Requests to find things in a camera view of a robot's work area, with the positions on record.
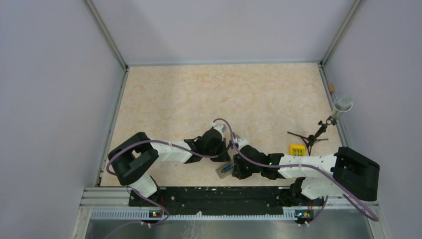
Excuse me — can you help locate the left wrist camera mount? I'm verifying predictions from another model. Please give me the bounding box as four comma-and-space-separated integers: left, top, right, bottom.
211, 122, 227, 134

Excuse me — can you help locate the small tan cork piece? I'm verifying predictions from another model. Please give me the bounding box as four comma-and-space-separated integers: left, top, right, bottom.
327, 84, 335, 94

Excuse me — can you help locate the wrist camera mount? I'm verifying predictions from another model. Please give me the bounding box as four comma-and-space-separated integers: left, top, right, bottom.
211, 122, 227, 134
234, 137, 250, 151

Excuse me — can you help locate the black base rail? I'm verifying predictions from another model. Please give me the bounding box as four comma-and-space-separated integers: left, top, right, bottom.
149, 186, 324, 216

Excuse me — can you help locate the blue AAA battery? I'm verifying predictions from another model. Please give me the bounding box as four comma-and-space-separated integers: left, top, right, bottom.
221, 165, 232, 173

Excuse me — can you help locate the grey white remote control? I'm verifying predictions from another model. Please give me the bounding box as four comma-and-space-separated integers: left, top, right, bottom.
216, 163, 234, 179

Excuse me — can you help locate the yellow battery cover block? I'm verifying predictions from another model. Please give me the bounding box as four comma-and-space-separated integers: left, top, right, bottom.
289, 144, 307, 156

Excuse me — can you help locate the silver microphone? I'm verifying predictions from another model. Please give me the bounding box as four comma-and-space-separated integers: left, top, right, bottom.
327, 96, 353, 125

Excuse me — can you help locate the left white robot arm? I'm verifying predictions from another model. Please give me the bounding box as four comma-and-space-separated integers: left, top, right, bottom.
105, 125, 232, 206

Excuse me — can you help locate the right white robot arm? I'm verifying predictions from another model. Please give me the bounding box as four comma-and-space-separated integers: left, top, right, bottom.
233, 144, 380, 205

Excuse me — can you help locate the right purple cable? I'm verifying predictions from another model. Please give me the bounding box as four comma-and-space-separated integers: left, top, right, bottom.
229, 131, 380, 222

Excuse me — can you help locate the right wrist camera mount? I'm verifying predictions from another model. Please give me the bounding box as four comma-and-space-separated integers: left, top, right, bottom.
234, 137, 250, 151

